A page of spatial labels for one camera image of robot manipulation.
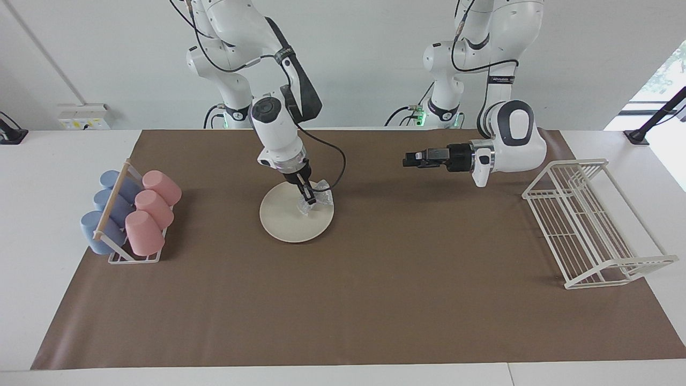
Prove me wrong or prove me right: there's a cream round plate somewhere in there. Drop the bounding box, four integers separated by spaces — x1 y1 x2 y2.
259 181 335 243

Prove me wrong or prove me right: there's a brown table mat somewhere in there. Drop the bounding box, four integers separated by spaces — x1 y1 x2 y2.
31 129 686 370

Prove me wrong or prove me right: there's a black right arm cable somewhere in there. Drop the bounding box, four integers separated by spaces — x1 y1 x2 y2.
170 0 347 195

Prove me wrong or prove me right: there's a white power strip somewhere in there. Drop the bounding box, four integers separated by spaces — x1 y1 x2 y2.
57 103 114 130

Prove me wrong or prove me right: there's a white wire dish rack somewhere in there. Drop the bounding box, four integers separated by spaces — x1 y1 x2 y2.
522 158 680 291

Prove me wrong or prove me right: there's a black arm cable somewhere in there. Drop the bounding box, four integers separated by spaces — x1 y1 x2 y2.
170 0 347 195
451 0 519 73

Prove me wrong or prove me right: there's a black base cable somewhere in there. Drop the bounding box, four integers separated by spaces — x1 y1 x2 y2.
384 80 436 128
203 103 227 130

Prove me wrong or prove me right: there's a pink plastic cup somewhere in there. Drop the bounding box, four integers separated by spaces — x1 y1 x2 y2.
142 170 183 207
125 210 166 257
135 190 175 230

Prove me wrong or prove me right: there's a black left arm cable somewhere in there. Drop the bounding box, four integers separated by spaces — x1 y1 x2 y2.
451 0 519 73

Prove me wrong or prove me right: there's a black desk clamp mount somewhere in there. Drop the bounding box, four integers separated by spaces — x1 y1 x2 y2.
0 111 28 145

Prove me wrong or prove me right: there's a blue plastic cup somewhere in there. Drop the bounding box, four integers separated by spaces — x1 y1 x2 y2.
100 170 143 204
94 189 136 227
80 210 127 256

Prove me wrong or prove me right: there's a cup rack with wooden bar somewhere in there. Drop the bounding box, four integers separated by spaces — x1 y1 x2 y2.
93 158 175 264

